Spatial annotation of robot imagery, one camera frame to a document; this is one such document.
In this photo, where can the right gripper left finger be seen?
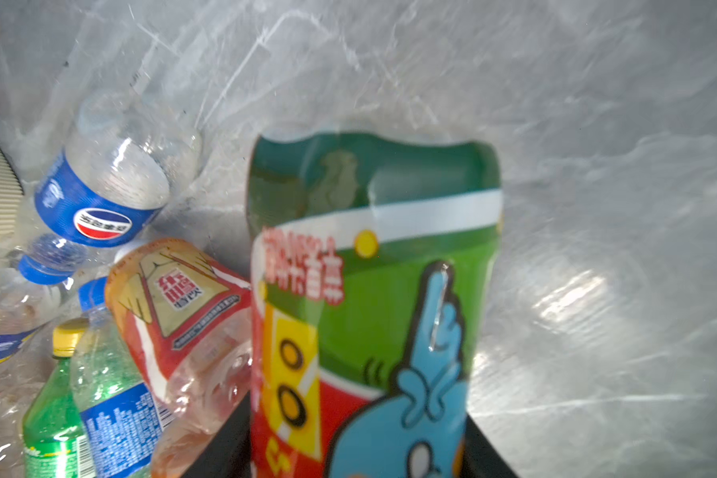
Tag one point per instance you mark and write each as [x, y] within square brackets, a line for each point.
[228, 454]

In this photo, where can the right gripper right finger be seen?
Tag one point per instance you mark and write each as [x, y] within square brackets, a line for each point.
[481, 459]

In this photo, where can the bottle red cartoon label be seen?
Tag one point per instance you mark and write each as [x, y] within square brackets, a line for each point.
[371, 258]

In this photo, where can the bottle red yellow label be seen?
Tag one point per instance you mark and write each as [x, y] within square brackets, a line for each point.
[186, 320]

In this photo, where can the green Sprite bottle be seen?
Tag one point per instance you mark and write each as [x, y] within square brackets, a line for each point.
[54, 436]

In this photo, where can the clear bottle blue yellow label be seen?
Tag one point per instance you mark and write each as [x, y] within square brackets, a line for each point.
[25, 307]

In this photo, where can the clear Pepsi water bottle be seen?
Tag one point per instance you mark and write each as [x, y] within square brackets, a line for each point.
[123, 161]

